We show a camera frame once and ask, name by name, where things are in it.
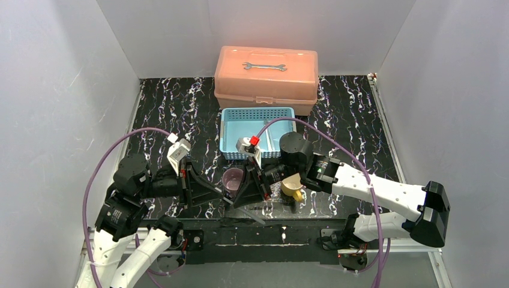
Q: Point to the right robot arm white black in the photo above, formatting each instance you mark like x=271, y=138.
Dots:
x=417, y=212

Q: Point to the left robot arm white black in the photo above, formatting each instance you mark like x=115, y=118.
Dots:
x=124, y=210

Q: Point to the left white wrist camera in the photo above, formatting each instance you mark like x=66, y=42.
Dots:
x=177, y=151

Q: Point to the purple mug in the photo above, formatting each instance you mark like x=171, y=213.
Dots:
x=231, y=181

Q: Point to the light blue plastic basket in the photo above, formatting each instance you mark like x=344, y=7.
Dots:
x=239, y=123

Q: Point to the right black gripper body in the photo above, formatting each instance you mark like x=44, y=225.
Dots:
x=258, y=179

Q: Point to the orange plastic toolbox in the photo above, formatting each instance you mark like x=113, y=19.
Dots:
x=297, y=87

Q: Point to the silver open-end wrench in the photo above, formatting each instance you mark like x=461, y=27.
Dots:
x=248, y=65

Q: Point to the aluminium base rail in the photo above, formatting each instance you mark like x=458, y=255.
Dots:
x=211, y=242

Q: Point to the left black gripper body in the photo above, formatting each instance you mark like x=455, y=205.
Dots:
x=186, y=182

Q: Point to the yellow mug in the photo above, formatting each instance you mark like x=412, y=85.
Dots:
x=292, y=187

